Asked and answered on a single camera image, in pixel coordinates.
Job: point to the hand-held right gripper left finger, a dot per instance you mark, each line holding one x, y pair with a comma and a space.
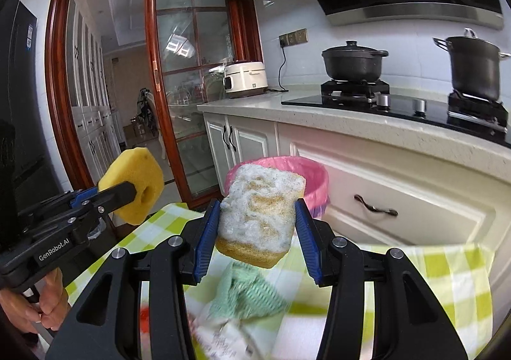
205, 242

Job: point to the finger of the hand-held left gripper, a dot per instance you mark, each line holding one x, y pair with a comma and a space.
84, 196
115, 196

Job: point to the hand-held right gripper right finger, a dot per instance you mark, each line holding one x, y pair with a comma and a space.
307, 242

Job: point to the yellow round sponge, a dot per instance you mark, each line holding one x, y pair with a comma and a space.
131, 168

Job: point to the worn scouring sponge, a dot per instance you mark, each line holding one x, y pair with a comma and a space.
259, 208

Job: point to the bin with pink bag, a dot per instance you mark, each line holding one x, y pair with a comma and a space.
315, 180

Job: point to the person's left hand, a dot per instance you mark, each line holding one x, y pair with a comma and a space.
54, 300

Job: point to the green knitted cloth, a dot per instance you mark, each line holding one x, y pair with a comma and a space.
255, 292

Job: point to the white hallway cupboards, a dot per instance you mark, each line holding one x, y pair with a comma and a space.
92, 112

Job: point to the dark stroller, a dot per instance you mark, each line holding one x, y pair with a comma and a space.
145, 108

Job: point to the crumpled printed paper wrapper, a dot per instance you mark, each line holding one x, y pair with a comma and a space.
227, 340

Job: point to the black refrigerator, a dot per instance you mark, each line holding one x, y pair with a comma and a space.
20, 84

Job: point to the green checked tablecloth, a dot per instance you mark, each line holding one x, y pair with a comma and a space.
439, 284

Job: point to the silver hob knob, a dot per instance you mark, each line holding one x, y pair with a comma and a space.
384, 101
419, 106

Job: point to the glass sliding door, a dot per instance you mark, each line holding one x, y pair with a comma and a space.
179, 45

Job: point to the black glass gas hob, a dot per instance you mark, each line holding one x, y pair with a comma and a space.
399, 104

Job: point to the white rice cooker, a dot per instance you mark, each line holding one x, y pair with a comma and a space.
247, 78

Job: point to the black lidded casserole pot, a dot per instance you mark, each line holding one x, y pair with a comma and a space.
351, 62

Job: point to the tall black stockpot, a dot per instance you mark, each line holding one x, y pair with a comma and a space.
475, 64

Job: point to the red wooden door frame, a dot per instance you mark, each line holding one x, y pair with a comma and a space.
56, 64

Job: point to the gold wall socket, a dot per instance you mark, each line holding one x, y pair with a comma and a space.
295, 37

